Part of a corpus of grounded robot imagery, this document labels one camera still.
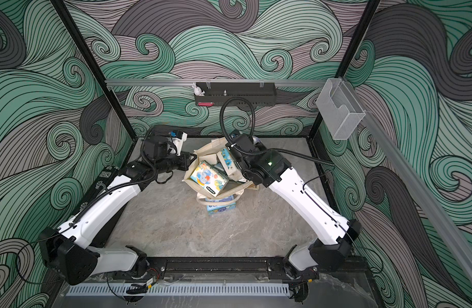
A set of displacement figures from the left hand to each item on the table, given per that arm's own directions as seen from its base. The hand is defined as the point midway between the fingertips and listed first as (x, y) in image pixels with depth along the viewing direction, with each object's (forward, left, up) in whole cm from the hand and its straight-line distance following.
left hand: (196, 154), depth 75 cm
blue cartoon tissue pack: (-6, -4, -7) cm, 10 cm away
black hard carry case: (-8, +40, -8) cm, 42 cm away
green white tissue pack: (+1, -14, -9) cm, 16 cm away
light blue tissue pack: (-13, -5, -24) cm, 28 cm away
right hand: (-3, -23, +6) cm, 24 cm away
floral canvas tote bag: (+9, -3, -10) cm, 14 cm away
